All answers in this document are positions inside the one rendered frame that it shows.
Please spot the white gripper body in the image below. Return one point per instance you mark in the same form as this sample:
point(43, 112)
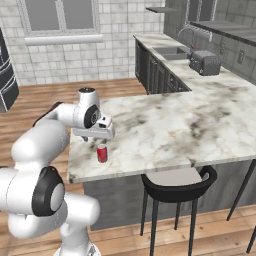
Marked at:
point(96, 132)

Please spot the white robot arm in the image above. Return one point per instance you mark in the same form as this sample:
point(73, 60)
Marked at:
point(36, 156)

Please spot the red soda can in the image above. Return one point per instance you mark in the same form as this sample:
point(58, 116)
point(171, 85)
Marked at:
point(102, 153)

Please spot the dark grey base cupboards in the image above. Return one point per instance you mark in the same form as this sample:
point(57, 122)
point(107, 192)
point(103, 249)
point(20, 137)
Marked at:
point(156, 74)

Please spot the black bar stool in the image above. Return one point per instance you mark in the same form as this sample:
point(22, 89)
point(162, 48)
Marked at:
point(242, 193)
point(178, 190)

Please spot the grey sink basin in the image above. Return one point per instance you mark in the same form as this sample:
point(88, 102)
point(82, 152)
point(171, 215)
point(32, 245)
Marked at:
point(170, 52)

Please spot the white framed window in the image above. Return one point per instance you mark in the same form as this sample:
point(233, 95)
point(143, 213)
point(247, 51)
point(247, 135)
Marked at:
point(60, 16)

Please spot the grey toaster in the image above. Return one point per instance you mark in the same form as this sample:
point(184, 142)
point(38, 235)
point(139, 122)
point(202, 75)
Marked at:
point(205, 62)

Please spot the grey framed window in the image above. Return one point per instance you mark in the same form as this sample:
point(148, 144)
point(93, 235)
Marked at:
point(200, 11)

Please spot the grey wall shelf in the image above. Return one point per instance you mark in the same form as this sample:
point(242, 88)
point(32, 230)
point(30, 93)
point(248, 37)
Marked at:
point(162, 9)

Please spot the grey wall socket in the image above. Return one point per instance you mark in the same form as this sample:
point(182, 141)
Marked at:
point(240, 56)
point(222, 47)

